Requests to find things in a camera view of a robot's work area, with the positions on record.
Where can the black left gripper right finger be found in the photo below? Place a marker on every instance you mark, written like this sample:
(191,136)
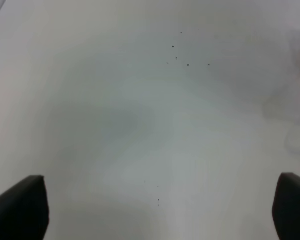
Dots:
(286,207)

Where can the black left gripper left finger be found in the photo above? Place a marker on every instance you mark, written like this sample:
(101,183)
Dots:
(24,210)

